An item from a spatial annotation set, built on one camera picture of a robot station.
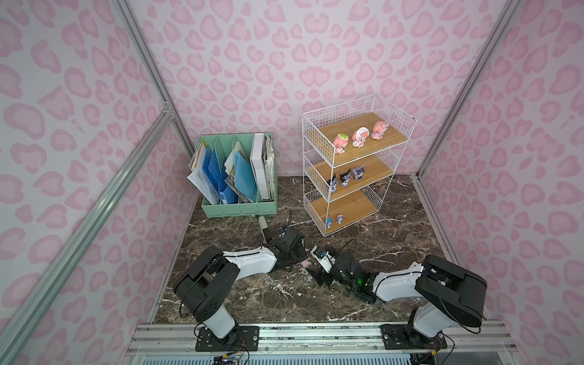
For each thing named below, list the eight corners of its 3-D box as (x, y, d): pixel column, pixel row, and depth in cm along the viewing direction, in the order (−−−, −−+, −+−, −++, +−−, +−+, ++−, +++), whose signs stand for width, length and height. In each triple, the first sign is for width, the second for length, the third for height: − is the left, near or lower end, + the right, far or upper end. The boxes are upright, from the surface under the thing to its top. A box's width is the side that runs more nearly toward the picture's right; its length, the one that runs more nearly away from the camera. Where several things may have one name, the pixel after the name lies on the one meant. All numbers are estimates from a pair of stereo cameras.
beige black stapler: (264, 244, 96) (263, 240, 93) (256, 222, 103) (255, 218, 100) (273, 241, 97) (272, 237, 94) (265, 219, 104) (264, 215, 101)
